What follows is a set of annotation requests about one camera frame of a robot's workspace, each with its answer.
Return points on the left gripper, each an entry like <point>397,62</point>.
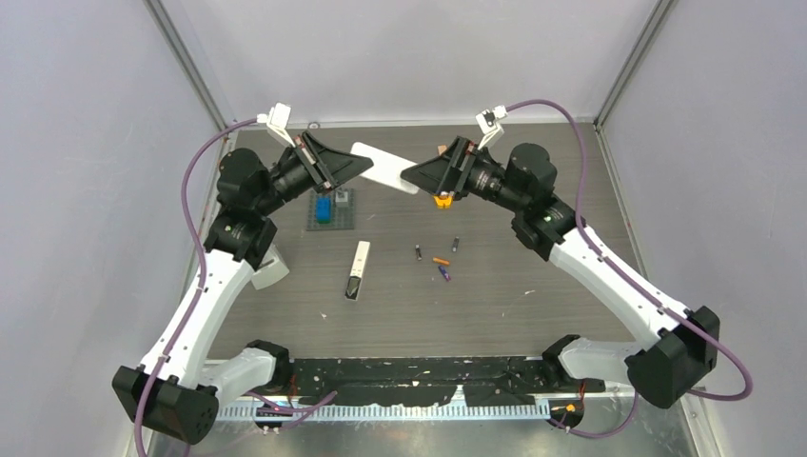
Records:
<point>330,168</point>

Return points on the purple battery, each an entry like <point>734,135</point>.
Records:
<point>444,273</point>

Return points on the large white remote control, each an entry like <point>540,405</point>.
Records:
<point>386,169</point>

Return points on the blue lego brick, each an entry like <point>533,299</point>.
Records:
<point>323,210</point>

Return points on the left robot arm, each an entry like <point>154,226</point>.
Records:
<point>171,391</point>

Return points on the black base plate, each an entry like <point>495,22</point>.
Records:
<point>426,382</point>

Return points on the white metronome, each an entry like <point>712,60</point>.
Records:
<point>272,269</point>

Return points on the orange toy board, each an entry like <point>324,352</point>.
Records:
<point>443,201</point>

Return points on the slim white remote control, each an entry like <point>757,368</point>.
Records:
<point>356,274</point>

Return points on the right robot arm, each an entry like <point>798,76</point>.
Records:
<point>668,354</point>

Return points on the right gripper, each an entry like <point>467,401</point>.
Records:
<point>450,171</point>

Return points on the grey lego baseplate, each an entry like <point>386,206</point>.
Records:
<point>344,210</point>

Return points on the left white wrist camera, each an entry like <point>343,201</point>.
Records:
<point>275,122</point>

